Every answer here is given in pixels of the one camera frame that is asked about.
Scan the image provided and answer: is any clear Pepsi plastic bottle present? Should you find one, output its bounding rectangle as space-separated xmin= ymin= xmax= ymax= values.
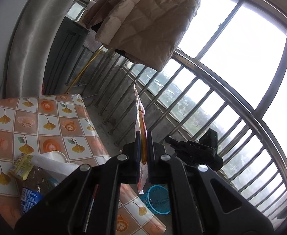
xmin=20 ymin=166 xmax=59 ymax=215

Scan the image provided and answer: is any clear orange snack wrapper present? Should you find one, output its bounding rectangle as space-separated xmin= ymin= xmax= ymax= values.
xmin=133 ymin=83 xmax=148 ymax=195

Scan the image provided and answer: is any yellow gold snack packet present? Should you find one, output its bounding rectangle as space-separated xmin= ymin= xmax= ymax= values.
xmin=9 ymin=153 xmax=34 ymax=181

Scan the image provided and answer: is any blue plastic basket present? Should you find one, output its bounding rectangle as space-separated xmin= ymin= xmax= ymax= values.
xmin=139 ymin=185 xmax=171 ymax=215

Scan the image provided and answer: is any white paper cup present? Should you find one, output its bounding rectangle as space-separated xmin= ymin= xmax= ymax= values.
xmin=31 ymin=151 xmax=79 ymax=179

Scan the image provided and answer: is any metal balcony railing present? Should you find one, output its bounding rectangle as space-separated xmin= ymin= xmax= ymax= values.
xmin=65 ymin=46 xmax=287 ymax=226

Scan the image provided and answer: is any ginkgo patterned tablecloth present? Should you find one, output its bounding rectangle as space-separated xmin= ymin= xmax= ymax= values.
xmin=0 ymin=94 xmax=167 ymax=234

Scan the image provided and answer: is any beige quilted down jacket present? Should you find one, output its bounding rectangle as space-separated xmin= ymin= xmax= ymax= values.
xmin=82 ymin=0 xmax=201 ymax=72

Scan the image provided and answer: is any dark grey cabinet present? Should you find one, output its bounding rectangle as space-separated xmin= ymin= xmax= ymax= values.
xmin=43 ymin=17 xmax=89 ymax=94

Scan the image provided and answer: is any grey curtain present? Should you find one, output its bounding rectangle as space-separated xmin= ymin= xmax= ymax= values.
xmin=4 ymin=0 xmax=73 ymax=98

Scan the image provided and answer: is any yellow broom handle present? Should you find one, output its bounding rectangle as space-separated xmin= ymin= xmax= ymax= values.
xmin=65 ymin=45 xmax=104 ymax=94

